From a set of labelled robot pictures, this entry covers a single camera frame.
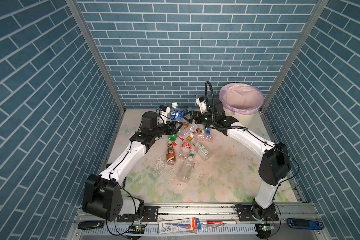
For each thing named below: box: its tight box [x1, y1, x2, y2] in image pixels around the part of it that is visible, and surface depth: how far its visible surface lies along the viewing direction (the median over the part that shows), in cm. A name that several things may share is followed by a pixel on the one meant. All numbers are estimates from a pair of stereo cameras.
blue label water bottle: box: [170, 102, 183, 120], surface depth 78 cm
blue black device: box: [286, 218, 325, 231], surface depth 71 cm
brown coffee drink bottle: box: [166, 141, 177, 166], surface depth 92 cm
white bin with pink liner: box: [219, 82, 264, 127], surface depth 97 cm
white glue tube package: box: [158, 218, 202, 234], surface depth 71 cm
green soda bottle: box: [168, 133, 178, 142], surface depth 101 cm
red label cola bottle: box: [178, 142, 192, 159], surface depth 96 cm
